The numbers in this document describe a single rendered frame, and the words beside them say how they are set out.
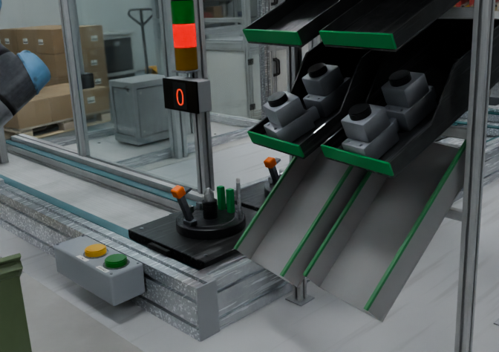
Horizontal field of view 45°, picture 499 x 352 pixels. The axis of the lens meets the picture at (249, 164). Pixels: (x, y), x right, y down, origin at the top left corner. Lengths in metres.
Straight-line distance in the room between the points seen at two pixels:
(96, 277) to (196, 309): 0.21
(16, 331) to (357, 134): 0.51
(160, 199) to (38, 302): 0.41
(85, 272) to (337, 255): 0.48
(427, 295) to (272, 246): 0.34
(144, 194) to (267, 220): 0.60
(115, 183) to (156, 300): 0.61
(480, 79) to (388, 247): 0.27
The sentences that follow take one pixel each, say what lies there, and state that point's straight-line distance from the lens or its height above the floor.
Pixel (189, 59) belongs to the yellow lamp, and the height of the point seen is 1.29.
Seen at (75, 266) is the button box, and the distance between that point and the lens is 1.21.
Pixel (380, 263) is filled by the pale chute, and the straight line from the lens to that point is 0.90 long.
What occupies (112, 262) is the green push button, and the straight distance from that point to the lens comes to 1.12.
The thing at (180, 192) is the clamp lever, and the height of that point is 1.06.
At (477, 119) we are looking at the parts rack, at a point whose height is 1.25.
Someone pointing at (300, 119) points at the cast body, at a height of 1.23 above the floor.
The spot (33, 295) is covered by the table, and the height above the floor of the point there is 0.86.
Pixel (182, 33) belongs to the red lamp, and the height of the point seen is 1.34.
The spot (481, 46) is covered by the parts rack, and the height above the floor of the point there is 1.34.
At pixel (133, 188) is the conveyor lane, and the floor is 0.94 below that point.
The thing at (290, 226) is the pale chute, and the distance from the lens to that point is 1.01.
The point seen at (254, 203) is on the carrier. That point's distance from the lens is 1.35.
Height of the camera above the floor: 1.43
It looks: 16 degrees down
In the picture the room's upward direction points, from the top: 3 degrees counter-clockwise
